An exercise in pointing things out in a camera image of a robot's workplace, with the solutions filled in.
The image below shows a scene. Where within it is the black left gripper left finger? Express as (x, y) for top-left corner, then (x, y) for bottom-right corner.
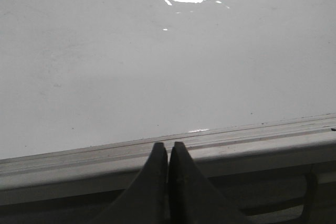
(89, 143), (167, 223)

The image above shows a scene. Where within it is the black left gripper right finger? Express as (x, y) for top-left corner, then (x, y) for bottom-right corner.
(168, 142), (251, 223)

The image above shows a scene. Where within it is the white whiteboard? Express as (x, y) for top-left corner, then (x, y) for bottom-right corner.
(1, 0), (335, 159)

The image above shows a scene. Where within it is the aluminium whiteboard tray rail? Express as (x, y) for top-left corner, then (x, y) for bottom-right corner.
(1, 114), (335, 205)

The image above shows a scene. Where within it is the white cabinet frame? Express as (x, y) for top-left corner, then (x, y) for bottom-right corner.
(1, 171), (335, 223)

